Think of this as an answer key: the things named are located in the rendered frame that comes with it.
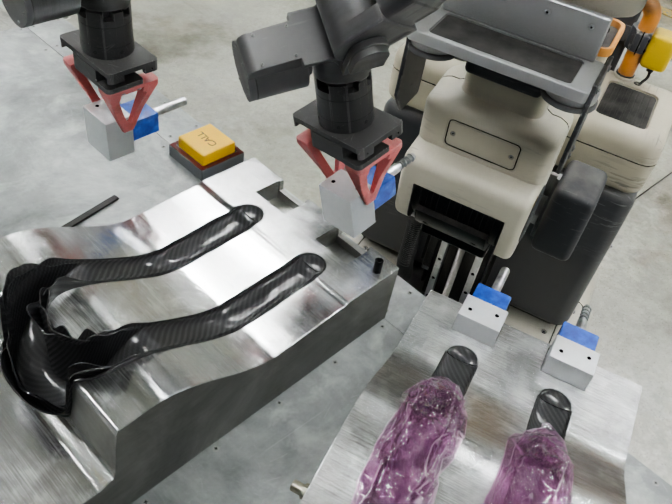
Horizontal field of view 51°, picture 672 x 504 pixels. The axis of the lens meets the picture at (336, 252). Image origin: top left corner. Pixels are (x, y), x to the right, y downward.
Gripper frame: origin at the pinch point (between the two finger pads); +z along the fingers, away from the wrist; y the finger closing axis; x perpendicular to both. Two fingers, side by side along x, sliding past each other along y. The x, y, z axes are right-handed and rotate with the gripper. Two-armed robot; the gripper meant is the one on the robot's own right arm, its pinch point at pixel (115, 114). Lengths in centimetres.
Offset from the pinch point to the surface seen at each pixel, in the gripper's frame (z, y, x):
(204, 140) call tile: 11.6, -2.0, 15.2
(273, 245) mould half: 6.1, 24.4, 4.7
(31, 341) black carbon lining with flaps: 6.9, 19.3, -22.7
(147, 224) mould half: 6.6, 12.4, -4.4
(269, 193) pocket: 7.5, 16.0, 11.6
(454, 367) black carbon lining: 10, 48, 10
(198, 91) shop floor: 97, -119, 103
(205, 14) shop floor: 98, -166, 144
